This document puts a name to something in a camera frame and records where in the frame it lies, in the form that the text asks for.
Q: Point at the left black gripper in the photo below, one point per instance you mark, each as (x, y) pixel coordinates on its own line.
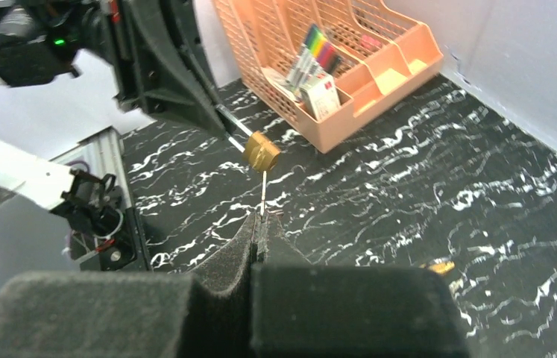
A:
(158, 60)

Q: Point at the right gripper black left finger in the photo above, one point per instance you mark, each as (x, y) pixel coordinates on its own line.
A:
(201, 313)

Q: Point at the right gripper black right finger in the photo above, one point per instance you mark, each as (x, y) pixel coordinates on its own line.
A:
(299, 309)

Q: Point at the small brass padlock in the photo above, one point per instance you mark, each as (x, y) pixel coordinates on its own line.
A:
(259, 151)

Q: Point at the small silver key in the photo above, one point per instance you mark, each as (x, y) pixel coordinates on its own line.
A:
(263, 194)

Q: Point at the medium brass padlock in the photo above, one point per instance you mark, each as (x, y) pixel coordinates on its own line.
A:
(441, 268)

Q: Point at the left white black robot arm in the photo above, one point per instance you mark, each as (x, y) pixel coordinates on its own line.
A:
(61, 62)

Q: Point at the set of coloured markers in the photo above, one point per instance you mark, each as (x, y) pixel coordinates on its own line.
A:
(316, 54)

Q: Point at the orange plastic file organizer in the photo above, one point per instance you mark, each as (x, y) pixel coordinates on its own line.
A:
(376, 56)

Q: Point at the small grey white box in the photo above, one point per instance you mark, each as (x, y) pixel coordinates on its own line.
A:
(320, 95)

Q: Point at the black aluminium base frame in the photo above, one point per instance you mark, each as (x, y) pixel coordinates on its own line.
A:
(106, 231)

